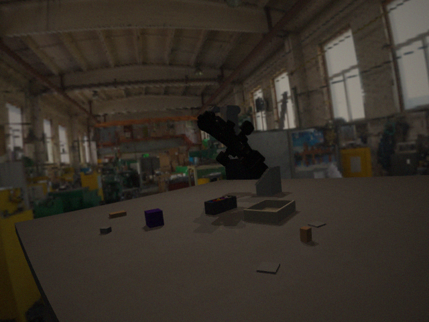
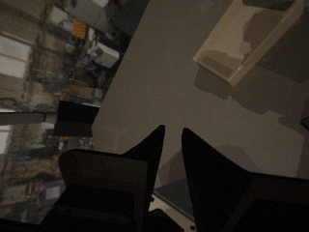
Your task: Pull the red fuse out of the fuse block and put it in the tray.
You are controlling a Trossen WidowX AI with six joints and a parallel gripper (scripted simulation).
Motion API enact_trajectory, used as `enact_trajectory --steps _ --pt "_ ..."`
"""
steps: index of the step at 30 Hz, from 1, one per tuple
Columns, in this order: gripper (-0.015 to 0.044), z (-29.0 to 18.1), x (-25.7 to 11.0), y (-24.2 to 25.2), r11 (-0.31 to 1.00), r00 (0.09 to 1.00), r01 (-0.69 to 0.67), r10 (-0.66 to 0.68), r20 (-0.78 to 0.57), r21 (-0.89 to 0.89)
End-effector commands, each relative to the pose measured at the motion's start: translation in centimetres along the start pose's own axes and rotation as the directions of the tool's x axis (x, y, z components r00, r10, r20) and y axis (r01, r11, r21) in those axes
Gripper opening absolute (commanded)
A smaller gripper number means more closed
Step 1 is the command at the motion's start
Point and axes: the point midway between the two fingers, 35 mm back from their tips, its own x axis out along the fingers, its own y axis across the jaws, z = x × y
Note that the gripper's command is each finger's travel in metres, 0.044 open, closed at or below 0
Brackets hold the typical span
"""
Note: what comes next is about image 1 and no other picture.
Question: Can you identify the orange flat block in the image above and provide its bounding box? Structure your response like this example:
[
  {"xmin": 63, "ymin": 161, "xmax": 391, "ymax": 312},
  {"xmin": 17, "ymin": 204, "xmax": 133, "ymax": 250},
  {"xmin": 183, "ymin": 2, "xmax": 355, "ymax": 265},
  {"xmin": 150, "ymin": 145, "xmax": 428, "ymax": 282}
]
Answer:
[{"xmin": 109, "ymin": 211, "xmax": 127, "ymax": 218}]

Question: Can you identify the small brown block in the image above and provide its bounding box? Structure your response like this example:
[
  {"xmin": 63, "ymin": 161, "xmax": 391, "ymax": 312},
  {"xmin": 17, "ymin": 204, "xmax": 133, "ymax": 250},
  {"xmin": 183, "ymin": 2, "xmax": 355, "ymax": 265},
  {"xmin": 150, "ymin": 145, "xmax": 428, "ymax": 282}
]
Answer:
[{"xmin": 300, "ymin": 226, "xmax": 312, "ymax": 243}]

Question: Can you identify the beige shallow tray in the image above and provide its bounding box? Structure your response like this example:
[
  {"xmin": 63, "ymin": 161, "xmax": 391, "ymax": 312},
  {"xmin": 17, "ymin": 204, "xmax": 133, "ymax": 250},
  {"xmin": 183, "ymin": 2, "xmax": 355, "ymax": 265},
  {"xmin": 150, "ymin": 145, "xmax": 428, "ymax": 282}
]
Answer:
[{"xmin": 243, "ymin": 199, "xmax": 296, "ymax": 223}]

